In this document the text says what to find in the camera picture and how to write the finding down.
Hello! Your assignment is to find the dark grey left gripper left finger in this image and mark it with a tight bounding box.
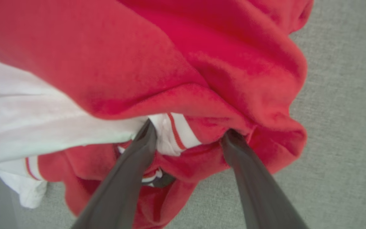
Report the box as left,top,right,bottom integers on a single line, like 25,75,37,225
71,119,157,229

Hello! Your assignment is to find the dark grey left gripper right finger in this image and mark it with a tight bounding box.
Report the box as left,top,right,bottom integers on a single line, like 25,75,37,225
222,129,309,229

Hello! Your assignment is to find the red and white jersey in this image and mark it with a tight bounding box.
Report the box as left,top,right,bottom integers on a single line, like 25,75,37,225
0,0,314,229

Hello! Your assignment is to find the grey fabric sofa cushion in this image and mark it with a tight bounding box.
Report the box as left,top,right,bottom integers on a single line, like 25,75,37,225
0,0,366,229

